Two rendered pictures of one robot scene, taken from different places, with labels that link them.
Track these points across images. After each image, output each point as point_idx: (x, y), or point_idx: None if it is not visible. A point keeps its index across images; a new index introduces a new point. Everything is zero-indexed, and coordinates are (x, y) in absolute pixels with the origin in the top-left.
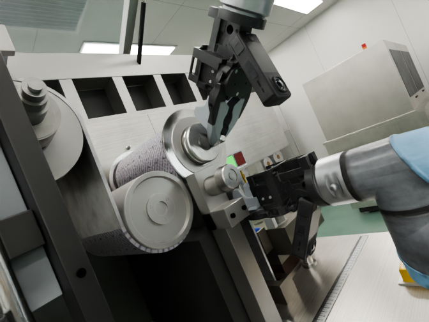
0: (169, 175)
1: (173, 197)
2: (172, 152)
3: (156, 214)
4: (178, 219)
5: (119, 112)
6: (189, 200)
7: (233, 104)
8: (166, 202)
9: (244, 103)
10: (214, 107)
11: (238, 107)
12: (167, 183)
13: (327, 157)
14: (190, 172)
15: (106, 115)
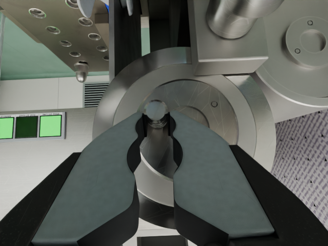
0: (279, 89)
1: (276, 52)
2: (260, 131)
3: (327, 34)
4: (280, 15)
5: (139, 238)
6: None
7: (128, 215)
8: (301, 46)
9: (32, 210)
10: (307, 213)
11: (91, 197)
12: (280, 79)
13: None
14: (231, 80)
15: (151, 236)
